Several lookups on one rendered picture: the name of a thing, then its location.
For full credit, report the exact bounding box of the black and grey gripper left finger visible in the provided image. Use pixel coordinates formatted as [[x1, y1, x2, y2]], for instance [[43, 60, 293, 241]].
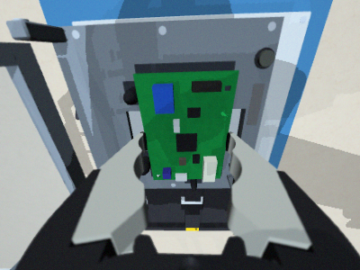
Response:
[[14, 131, 149, 270]]

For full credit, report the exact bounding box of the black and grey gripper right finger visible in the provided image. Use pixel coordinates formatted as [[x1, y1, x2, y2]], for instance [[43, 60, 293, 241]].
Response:
[[226, 131, 360, 270]]

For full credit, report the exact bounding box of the green circuit board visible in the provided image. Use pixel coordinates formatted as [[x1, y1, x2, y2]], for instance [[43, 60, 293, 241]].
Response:
[[133, 70, 239, 182]]

